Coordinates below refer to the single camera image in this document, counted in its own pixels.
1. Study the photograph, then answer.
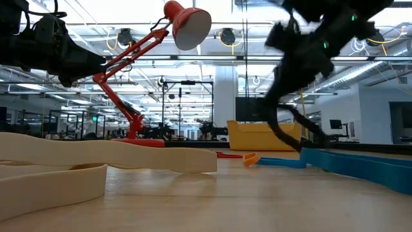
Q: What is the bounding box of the black background workstation frame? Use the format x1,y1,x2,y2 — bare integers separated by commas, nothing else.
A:
48,109,107,140

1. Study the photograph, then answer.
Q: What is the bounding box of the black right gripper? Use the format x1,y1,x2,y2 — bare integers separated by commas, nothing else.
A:
264,19,336,153

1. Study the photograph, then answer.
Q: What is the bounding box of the yellow plastic bin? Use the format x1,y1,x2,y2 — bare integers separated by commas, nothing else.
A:
227,120,303,151

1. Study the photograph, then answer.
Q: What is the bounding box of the black metal frame station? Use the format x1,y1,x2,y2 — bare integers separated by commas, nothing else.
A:
162,80,214,141

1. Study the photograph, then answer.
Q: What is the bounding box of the black hanging cable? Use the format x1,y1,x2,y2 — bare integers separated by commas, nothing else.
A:
241,0,250,97

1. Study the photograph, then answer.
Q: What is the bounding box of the black background screen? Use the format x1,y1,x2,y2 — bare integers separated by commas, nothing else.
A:
235,96,274,122

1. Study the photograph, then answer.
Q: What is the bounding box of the wide beige rubber band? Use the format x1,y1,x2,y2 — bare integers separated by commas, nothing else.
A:
0,131,218,174
0,160,108,222

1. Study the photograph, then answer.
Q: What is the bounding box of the small monitor on stand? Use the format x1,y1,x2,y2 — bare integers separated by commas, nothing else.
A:
328,119,350,141

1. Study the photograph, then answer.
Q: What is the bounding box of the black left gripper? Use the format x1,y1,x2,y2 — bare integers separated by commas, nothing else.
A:
38,35,108,88

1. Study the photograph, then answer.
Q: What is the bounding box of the yellow hanging cable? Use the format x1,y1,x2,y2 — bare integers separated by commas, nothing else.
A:
298,88,309,140

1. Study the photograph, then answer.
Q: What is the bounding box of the black metal table frame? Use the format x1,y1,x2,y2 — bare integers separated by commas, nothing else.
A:
164,140,412,156

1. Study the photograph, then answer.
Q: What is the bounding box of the red piece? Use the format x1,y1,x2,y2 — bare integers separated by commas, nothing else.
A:
214,151,244,159

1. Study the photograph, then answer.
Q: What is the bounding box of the black ceiling cable reel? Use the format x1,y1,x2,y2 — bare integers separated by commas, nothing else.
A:
117,28,135,46
220,28,236,46
366,28,386,47

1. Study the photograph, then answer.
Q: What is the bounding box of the red desk lamp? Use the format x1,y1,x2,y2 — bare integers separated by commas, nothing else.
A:
92,0,212,148

